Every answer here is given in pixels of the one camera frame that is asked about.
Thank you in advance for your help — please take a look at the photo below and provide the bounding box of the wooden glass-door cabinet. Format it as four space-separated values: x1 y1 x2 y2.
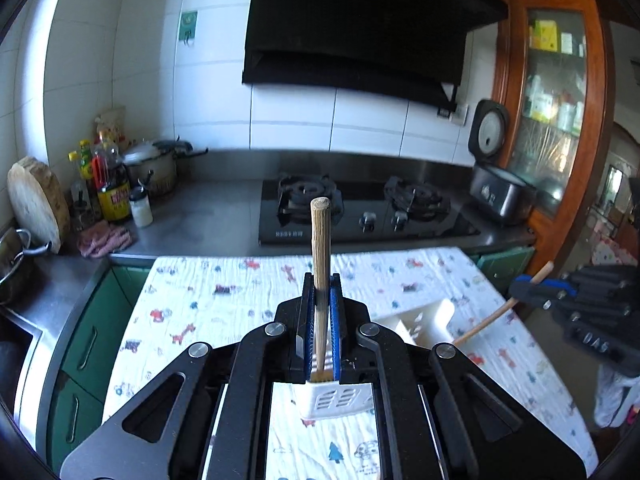
491 0 617 283

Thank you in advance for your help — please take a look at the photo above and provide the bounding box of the wooden chopstick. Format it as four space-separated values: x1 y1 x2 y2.
451 261 555 347
310 197 332 384

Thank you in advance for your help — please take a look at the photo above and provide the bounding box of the white jar with black lid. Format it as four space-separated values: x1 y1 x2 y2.
128 186 154 229

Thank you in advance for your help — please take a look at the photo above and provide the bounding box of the green wall hook sticker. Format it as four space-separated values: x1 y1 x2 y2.
178 10 199 47

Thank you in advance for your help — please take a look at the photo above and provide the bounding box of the round wooden cutting board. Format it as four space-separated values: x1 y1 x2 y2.
7 155 71 255

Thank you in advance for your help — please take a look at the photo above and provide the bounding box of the wall socket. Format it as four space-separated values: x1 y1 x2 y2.
437 102 471 126

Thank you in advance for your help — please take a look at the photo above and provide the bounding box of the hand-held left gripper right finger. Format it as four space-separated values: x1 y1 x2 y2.
327 272 588 480

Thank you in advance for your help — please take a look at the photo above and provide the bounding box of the printed cartoon table cloth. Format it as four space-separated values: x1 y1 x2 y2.
101 246 601 480

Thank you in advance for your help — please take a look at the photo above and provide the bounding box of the steel pressure cooker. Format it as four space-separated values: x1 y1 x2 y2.
122 137 209 197

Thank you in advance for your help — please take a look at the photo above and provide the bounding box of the dark soy sauce bottle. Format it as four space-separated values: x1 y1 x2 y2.
96 142 132 225

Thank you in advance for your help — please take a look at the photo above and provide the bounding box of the steel sink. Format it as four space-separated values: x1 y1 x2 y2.
0 305 44 441

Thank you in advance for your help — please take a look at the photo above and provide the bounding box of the white plastic utensil holder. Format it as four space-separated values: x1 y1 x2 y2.
295 297 457 422

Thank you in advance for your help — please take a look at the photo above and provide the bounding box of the black gas stove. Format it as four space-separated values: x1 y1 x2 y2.
258 173 482 247

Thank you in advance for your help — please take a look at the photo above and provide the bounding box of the metal wok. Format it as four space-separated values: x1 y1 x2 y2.
0 227 54 307

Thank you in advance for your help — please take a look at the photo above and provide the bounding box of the black range hood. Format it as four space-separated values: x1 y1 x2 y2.
242 0 509 107

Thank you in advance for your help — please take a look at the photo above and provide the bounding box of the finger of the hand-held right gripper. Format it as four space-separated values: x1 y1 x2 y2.
508 284 569 312
515 273 577 298

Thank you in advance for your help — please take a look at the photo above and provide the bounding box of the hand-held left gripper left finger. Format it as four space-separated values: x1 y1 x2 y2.
59 272 317 480

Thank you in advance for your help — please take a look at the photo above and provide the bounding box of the yellow-capped bottle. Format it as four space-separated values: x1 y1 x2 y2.
76 139 97 182

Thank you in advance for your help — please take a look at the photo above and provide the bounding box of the black rice cooker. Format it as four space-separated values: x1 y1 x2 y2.
467 98 539 227

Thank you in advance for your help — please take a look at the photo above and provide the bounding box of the pink cloth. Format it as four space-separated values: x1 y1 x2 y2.
76 219 134 260

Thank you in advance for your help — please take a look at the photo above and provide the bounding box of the snack bag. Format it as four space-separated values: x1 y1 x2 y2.
94 106 127 145

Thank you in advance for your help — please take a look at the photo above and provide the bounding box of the green base cabinet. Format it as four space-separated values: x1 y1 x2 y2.
46 265 152 462
474 247 537 294

